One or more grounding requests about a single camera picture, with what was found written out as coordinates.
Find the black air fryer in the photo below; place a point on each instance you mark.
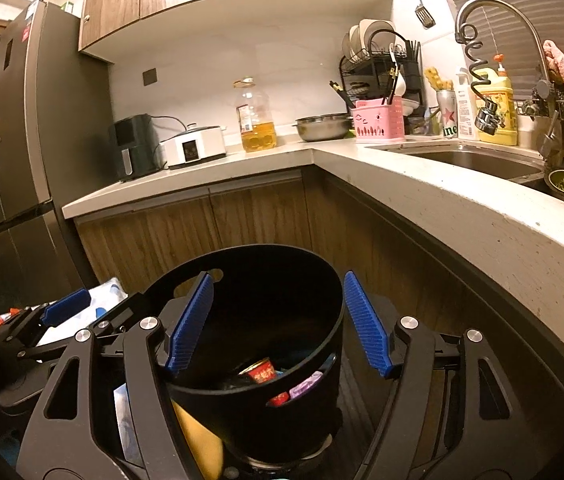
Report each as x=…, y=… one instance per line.
x=132, y=145

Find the wooden base cabinet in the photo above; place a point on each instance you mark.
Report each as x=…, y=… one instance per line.
x=187, y=230

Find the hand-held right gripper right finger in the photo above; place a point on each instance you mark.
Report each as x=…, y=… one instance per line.
x=366, y=325

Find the black dish rack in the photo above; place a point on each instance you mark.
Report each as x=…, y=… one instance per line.
x=361, y=72

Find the steel sink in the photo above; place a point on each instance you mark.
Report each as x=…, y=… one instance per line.
x=471, y=157

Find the pink plastic basket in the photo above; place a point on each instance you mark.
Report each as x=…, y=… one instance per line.
x=379, y=122

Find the dark grey refrigerator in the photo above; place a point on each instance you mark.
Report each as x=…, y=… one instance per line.
x=27, y=135

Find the white pump bottle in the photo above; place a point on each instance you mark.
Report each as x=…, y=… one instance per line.
x=465, y=110

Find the white electric cooker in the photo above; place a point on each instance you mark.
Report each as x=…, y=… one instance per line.
x=192, y=147

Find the black trash bin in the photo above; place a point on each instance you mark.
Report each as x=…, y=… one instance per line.
x=262, y=410

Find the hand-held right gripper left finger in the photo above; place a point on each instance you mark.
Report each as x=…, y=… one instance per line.
x=189, y=325

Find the green beer can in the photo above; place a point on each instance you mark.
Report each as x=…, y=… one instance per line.
x=446, y=115

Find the blue floral tablecloth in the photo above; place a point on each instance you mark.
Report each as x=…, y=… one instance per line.
x=109, y=292

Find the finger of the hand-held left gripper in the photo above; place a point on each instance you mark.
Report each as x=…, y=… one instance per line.
x=67, y=305
x=122, y=316

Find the purple plastic bag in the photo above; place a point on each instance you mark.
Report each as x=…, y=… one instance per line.
x=307, y=387

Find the dark wall socket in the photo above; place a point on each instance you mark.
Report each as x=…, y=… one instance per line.
x=150, y=77

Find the steel basin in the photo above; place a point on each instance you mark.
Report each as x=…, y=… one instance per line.
x=323, y=127

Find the steel kitchen faucet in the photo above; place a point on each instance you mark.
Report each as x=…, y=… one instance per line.
x=501, y=4

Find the red cup with gold rim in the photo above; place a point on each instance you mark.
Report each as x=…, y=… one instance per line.
x=259, y=372

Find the yellow detergent bottle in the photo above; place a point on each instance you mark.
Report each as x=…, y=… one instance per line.
x=504, y=105

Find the cooking oil bottle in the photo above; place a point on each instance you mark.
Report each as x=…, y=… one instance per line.
x=257, y=120

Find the white plate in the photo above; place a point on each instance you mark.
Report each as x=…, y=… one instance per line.
x=352, y=42
x=379, y=27

